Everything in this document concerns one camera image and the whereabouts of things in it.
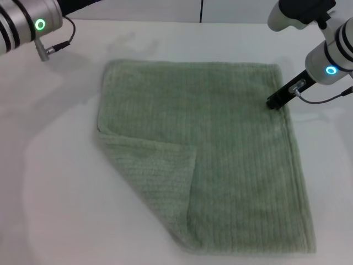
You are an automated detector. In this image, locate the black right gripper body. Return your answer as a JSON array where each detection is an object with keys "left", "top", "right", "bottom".
[{"left": 269, "top": 68, "right": 318, "bottom": 107}]

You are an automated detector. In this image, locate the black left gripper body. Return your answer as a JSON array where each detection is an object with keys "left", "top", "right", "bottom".
[{"left": 56, "top": 0, "right": 97, "bottom": 18}]

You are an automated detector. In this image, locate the green ribbed towel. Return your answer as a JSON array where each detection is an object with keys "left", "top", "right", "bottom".
[{"left": 93, "top": 59, "right": 317, "bottom": 247}]

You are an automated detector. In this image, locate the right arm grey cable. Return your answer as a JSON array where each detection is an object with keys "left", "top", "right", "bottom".
[{"left": 289, "top": 79, "right": 353, "bottom": 105}]

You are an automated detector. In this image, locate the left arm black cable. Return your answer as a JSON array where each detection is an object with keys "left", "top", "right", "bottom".
[{"left": 34, "top": 17, "right": 77, "bottom": 62}]

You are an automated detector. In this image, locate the right wrist camera housing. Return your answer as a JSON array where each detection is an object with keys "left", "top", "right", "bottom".
[{"left": 267, "top": 0, "right": 338, "bottom": 31}]

